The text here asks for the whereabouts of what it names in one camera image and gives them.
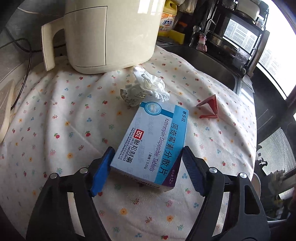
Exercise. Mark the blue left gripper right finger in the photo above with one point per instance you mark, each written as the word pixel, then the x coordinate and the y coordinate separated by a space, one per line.
pixel 195 170

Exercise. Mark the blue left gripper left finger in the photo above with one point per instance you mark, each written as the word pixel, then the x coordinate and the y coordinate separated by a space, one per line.
pixel 99 170

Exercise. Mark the blue white medicine box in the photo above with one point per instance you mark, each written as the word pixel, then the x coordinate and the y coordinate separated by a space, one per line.
pixel 151 150

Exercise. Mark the red paper piece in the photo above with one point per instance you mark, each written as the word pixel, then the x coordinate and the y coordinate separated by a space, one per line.
pixel 210 106

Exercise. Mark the white tissue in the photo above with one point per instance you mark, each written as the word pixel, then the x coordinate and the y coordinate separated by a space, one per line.
pixel 150 84

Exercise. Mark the stainless steel sink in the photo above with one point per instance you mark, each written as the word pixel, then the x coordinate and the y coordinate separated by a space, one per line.
pixel 205 63

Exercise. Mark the pink small bottle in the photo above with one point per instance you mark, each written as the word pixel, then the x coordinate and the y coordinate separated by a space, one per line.
pixel 201 46

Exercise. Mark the cream induction cooker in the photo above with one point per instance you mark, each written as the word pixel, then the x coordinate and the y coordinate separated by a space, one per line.
pixel 7 93

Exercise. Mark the black dish rack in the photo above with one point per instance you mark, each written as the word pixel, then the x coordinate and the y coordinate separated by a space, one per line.
pixel 238 29

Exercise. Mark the cream air fryer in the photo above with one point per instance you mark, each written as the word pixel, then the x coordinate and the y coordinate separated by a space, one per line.
pixel 103 36

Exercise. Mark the yellow detergent jug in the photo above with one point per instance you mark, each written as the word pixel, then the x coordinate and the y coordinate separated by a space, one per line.
pixel 167 23

